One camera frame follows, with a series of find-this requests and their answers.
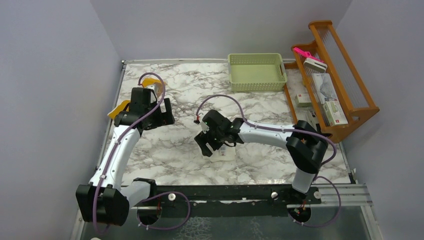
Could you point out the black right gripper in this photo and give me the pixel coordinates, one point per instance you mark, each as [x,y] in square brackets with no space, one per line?
[205,150]

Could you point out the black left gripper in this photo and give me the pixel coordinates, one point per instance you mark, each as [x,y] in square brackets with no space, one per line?
[164,118]

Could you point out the white towel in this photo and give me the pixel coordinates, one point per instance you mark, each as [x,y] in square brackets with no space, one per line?
[223,154]

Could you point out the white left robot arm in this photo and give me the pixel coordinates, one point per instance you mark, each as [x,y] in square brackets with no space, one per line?
[104,200]

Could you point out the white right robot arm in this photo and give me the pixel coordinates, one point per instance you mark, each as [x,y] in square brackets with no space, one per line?
[306,147]

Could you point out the yellow bear towel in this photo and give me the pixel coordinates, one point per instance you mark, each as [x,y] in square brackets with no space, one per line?
[148,83]

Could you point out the green plastic basket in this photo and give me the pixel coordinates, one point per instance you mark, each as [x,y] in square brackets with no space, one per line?
[256,72]

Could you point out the small white green box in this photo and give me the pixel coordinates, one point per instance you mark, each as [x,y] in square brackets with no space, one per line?
[303,100]

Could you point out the wooden rack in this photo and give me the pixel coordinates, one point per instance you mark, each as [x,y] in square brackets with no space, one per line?
[356,102]

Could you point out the white green box upper shelf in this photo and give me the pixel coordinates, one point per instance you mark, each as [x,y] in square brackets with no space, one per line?
[334,113]

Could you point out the clear plastic package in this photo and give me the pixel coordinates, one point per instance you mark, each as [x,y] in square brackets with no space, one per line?
[324,87]

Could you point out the white grey box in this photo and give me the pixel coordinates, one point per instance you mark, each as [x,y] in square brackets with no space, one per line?
[316,65]

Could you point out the pink clip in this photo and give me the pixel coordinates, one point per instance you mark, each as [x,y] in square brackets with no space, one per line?
[306,54]

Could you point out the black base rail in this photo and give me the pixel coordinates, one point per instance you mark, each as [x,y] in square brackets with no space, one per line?
[216,201]

